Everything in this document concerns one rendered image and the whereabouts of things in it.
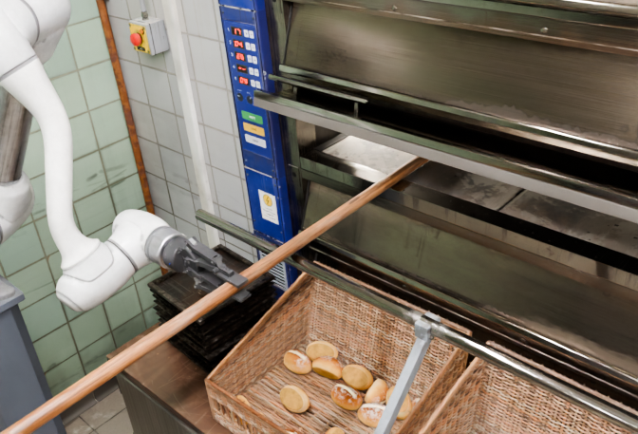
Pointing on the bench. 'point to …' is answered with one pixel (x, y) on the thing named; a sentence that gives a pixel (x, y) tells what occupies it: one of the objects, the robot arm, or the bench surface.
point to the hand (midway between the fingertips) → (234, 284)
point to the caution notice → (268, 206)
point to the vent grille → (278, 273)
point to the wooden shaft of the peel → (201, 307)
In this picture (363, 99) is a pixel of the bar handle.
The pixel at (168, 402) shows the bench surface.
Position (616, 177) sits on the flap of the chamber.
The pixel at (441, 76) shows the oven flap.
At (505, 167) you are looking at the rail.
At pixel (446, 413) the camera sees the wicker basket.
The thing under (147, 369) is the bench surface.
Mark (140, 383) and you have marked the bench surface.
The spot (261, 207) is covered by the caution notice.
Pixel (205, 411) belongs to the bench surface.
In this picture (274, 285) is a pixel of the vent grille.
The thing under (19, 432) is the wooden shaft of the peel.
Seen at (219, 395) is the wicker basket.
